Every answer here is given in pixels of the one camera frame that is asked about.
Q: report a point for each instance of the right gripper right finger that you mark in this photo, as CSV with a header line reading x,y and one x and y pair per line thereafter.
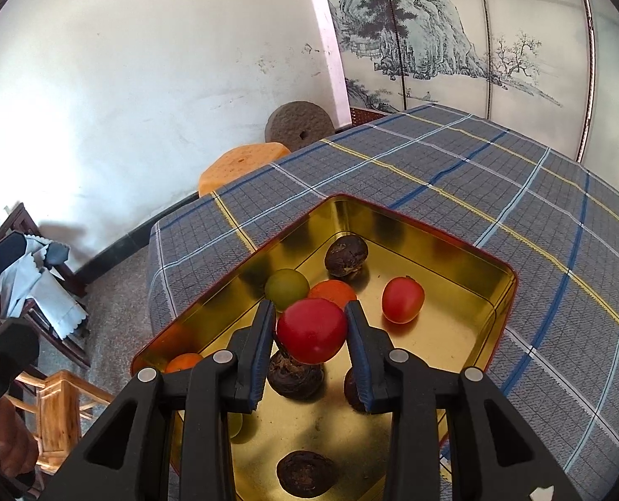
x,y
494,453

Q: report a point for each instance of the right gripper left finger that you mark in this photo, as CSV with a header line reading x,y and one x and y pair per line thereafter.
x,y
126,453

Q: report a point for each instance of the large green tomato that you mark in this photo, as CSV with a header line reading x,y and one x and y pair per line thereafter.
x,y
235,424

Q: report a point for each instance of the small red tomato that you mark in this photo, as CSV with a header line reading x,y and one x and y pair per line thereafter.
x,y
312,331

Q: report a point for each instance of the small green tomato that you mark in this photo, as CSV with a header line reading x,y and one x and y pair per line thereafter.
x,y
285,287

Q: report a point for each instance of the person's left hand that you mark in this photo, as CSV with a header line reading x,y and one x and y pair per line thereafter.
x,y
18,448

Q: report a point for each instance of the white cloth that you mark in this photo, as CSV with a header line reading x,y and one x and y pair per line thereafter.
x,y
29,277

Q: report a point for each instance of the wooden chair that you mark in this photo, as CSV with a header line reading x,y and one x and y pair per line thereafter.
x,y
63,400

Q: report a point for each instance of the orange tangerine near corner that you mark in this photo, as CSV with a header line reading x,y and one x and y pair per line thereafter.
x,y
183,362

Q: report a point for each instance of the gold rectangular tin tray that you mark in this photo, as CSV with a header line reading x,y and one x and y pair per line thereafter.
x,y
468,298

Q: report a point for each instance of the dark brown passion fruit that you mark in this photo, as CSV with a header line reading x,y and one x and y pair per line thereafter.
x,y
294,380

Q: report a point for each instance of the blue plaid tablecloth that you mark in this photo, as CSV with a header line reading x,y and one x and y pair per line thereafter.
x,y
550,219

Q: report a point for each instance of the orange tangerine in tray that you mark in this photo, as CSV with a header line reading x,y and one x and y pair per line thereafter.
x,y
334,291

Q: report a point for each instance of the orange stool cushion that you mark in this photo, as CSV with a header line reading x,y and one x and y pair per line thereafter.
x,y
238,162

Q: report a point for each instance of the round grey millstone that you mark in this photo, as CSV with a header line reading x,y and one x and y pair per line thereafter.
x,y
298,124

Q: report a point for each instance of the landscape painted folding screen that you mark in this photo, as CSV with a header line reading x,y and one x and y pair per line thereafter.
x,y
548,69

